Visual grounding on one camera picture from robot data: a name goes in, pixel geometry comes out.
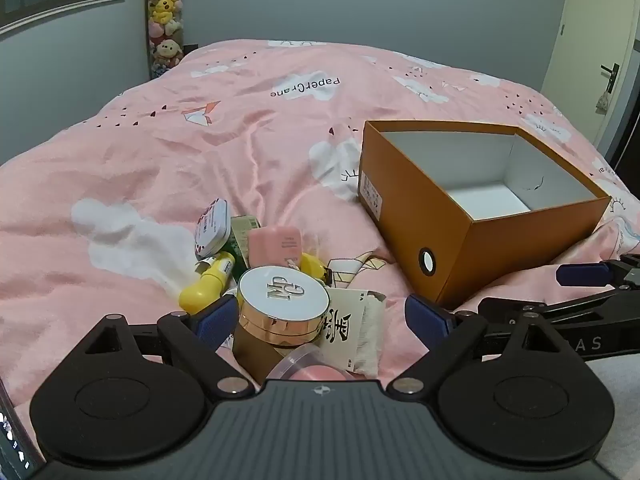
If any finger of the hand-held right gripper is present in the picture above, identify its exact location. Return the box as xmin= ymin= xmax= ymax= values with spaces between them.
xmin=555 ymin=254 xmax=640 ymax=292
xmin=477 ymin=290 xmax=640 ymax=326

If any white sachet with black print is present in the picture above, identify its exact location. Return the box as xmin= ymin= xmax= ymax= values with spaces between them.
xmin=320 ymin=287 xmax=387 ymax=379

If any white and gold round compact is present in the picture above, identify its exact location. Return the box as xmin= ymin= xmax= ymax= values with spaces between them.
xmin=237 ymin=266 xmax=332 ymax=346

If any pink sponge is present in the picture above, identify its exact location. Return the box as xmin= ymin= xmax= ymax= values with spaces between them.
xmin=265 ymin=344 xmax=356 ymax=384

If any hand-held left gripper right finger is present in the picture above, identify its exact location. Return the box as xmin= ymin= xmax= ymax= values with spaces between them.
xmin=387 ymin=293 xmax=572 ymax=397

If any black door handle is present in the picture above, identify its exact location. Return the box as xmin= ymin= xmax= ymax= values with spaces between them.
xmin=600 ymin=62 xmax=621 ymax=94

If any yellow round container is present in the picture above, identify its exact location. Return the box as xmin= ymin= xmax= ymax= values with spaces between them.
xmin=297 ymin=252 xmax=334 ymax=286

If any clear column of plush toys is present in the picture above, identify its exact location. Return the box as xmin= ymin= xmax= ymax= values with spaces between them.
xmin=144 ymin=0 xmax=187 ymax=81

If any green carton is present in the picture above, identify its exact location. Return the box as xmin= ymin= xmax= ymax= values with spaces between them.
xmin=222 ymin=215 xmax=263 ymax=268

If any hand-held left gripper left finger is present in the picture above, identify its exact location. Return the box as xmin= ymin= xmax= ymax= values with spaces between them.
xmin=74 ymin=294 xmax=256 ymax=398

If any red and white tin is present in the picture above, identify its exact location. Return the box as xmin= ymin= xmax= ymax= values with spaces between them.
xmin=192 ymin=197 xmax=232 ymax=261

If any yellow plastic bottle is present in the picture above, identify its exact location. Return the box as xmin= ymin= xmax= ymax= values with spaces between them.
xmin=179 ymin=253 xmax=236 ymax=313

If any pink square bottle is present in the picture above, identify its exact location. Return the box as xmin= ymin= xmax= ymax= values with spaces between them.
xmin=248 ymin=225 xmax=303 ymax=269

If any cream door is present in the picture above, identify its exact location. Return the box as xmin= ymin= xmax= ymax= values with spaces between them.
xmin=537 ymin=0 xmax=640 ymax=153

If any pink printed blanket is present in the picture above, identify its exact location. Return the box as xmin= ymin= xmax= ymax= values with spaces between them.
xmin=0 ymin=39 xmax=640 ymax=411

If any orange cardboard box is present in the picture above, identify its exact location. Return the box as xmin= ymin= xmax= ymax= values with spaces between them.
xmin=359 ymin=120 xmax=612 ymax=311

